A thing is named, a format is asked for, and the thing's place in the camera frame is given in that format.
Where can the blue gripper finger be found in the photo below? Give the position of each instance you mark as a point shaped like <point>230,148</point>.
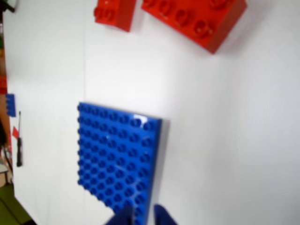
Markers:
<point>123,218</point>
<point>161,216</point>

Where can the small blue building block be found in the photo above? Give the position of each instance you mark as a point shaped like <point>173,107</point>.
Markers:
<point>10,105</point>

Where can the red 2x4 building block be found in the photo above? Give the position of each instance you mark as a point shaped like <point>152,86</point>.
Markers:
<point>194,21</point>

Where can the red 2x2 building block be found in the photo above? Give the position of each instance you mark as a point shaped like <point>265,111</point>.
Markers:
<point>117,14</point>

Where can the blue 8x8 studded baseplate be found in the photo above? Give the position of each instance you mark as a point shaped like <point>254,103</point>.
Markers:
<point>117,152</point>

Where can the green mat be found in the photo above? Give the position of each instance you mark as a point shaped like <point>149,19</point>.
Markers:
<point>11,206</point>

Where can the black screwdriver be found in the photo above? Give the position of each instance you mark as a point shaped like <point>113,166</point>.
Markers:
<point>20,150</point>

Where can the small red paper tag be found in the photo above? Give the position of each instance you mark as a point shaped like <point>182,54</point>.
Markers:
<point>16,132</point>

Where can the black object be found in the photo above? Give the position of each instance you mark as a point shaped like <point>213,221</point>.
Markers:
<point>8,4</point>

